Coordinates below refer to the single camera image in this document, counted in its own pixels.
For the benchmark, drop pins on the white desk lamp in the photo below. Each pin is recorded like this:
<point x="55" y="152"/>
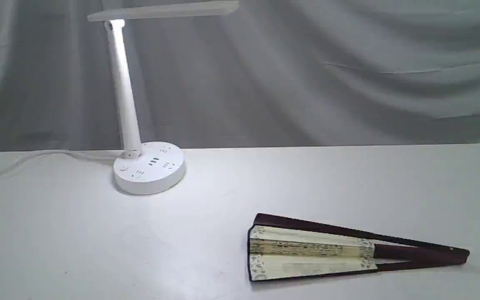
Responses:
<point x="153" y="167"/>

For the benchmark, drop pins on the paper folding fan dark ribs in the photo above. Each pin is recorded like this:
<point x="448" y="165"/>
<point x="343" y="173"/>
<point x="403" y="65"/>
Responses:
<point x="284" y="248"/>

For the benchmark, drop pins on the grey backdrop curtain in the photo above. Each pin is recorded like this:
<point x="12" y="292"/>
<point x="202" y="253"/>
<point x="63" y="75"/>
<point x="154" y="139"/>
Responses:
<point x="275" y="73"/>

